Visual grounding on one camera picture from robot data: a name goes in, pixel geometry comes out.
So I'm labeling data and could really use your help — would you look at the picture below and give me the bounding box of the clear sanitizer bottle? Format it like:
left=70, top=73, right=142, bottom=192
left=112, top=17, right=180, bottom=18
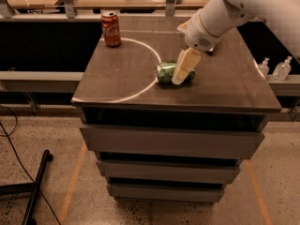
left=258, top=57, right=269, bottom=77
left=273, top=56, right=293, bottom=81

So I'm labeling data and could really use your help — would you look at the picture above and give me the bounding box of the clear sanitizer bottle left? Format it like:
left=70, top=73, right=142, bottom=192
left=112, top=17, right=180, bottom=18
left=258, top=57, right=269, bottom=77

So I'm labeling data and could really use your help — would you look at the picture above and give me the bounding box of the green soda can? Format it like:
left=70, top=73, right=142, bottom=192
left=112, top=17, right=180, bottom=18
left=155, top=61, right=195, bottom=85

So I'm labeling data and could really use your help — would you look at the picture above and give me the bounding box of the clear sanitizer bottle right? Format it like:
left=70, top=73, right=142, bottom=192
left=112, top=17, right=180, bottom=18
left=273, top=56, right=293, bottom=81

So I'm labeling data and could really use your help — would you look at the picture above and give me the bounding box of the black stand leg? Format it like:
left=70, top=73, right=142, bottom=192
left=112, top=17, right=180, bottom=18
left=0, top=150, right=53, bottom=225

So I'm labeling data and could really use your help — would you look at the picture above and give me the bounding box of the red cola can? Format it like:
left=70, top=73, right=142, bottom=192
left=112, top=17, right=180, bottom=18
left=101, top=11, right=121, bottom=47

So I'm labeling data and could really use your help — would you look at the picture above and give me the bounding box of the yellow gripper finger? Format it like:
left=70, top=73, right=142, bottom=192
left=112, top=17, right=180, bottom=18
left=177, top=22, right=188, bottom=34
left=172, top=47, right=202, bottom=85

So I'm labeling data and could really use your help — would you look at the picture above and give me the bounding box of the grey drawer cabinet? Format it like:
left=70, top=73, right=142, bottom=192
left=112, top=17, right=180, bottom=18
left=72, top=17, right=281, bottom=203

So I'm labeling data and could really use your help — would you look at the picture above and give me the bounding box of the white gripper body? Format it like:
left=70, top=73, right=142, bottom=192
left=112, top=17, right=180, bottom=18
left=184, top=9, right=221, bottom=52

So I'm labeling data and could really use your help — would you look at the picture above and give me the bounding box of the black floor cable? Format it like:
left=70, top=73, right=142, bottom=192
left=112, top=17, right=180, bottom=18
left=0, top=105, right=62, bottom=225

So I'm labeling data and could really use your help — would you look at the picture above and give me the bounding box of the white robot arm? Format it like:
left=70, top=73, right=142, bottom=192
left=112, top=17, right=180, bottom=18
left=172, top=0, right=300, bottom=84

